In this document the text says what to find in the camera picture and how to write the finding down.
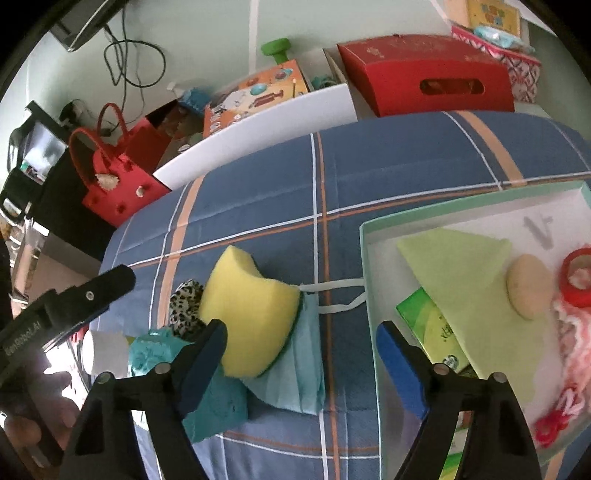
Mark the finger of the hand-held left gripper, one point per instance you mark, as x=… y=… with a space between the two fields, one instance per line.
x=92 y=293

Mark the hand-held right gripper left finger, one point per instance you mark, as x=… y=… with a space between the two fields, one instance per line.
x=198 y=374

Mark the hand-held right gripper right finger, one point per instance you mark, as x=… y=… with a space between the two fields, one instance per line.
x=401 y=369

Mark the green tissue pack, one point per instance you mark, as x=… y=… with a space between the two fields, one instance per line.
x=453 y=466
x=429 y=323

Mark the yellow sponge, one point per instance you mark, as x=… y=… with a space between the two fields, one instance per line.
x=244 y=314

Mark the green cloth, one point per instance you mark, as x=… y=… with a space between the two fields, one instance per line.
x=461 y=267

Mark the red pink pipe cleaners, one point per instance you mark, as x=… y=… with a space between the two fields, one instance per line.
x=551 y=427

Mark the pink white striped cloth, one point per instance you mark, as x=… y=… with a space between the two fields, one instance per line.
x=577 y=350

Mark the teal shallow box tray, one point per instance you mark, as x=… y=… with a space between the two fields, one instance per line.
x=508 y=217

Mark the red tape roll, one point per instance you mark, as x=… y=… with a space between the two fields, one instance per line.
x=565 y=281

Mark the person's left hand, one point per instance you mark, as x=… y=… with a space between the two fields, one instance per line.
x=60 y=401

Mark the teal wet wipes pack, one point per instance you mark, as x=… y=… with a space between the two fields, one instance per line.
x=217 y=401

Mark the white pill bottle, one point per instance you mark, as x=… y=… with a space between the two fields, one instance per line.
x=106 y=353

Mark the leopard print scrunchie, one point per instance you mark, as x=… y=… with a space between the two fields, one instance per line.
x=184 y=309

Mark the black cabinet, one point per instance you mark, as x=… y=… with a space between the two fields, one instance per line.
x=69 y=217

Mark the blue face mask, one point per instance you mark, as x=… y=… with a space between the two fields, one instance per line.
x=300 y=369

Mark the red felt handbag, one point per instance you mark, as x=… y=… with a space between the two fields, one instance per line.
x=120 y=184

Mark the black appliance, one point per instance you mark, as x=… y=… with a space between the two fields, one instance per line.
x=32 y=152

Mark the blue plaid tablecloth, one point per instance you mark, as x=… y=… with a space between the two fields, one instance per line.
x=392 y=157

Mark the hand sanitizer bottle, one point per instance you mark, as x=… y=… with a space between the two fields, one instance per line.
x=194 y=99

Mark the white chair back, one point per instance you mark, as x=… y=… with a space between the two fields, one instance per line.
x=258 y=134

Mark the orange toy box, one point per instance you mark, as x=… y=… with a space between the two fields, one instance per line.
x=249 y=99

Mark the black monitor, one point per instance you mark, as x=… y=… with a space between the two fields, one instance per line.
x=83 y=21

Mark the red cardboard box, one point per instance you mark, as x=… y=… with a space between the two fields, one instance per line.
x=392 y=78

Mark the green dumbbell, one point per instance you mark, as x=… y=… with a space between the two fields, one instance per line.
x=275 y=48

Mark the red white patterned box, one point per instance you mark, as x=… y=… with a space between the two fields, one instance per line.
x=524 y=78

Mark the light blue wipes pack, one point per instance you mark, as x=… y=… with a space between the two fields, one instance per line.
x=496 y=37

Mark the wall power plug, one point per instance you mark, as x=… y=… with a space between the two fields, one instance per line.
x=73 y=110

